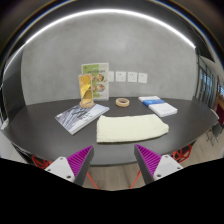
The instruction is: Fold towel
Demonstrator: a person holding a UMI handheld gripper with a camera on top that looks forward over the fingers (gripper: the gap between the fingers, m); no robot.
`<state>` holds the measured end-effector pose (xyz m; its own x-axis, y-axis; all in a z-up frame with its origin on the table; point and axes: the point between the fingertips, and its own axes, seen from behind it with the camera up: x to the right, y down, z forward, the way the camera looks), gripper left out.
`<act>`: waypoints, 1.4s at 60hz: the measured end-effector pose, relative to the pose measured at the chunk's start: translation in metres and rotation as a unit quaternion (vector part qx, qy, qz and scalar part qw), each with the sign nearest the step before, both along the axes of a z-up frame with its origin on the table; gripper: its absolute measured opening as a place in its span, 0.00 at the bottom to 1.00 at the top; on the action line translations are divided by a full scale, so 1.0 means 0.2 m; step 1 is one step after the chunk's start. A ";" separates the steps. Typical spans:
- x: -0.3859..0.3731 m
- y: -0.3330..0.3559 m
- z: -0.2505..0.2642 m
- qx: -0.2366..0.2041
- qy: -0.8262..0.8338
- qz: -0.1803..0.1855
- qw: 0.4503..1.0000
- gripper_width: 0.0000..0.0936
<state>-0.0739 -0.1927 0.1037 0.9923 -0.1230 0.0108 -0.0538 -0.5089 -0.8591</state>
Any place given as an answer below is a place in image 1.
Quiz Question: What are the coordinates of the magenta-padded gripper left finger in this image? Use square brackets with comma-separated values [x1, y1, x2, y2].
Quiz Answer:
[44, 145, 95, 187]

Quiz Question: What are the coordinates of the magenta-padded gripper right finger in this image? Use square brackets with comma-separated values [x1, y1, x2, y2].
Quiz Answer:
[134, 143, 184, 185]

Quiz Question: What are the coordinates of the cream yellow towel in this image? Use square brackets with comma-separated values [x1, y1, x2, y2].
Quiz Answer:
[96, 113, 170, 144]

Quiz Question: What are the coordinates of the red metal table leg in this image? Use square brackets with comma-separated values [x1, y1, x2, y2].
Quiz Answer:
[129, 172, 142, 190]
[86, 172, 100, 190]

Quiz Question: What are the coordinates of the grey cover magazine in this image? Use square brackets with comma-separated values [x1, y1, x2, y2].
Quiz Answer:
[54, 103, 110, 136]

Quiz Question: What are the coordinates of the plain white book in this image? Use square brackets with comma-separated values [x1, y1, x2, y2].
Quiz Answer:
[148, 102, 179, 118]

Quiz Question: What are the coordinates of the white book with blue band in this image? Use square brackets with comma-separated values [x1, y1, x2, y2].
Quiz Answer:
[138, 95, 166, 108]

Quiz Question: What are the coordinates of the beige tape roll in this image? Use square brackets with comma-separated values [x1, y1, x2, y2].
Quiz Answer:
[115, 97, 131, 108]

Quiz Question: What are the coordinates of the black chair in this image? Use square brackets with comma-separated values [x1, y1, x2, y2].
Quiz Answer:
[203, 119, 224, 148]

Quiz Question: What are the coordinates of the yellow sign on wooden base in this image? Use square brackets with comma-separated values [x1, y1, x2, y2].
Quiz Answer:
[78, 73, 96, 109]

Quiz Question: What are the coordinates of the green standing menu card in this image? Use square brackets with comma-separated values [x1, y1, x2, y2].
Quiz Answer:
[81, 62, 110, 102]

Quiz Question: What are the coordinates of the black-framed glass partition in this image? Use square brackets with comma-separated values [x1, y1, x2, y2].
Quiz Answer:
[195, 54, 224, 109]

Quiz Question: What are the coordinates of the curved white ceiling light strip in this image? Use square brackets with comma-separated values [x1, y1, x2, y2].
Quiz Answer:
[2, 8, 198, 79]

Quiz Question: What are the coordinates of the red wire chair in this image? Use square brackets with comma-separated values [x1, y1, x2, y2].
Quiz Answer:
[171, 144, 194, 162]
[30, 154, 54, 169]

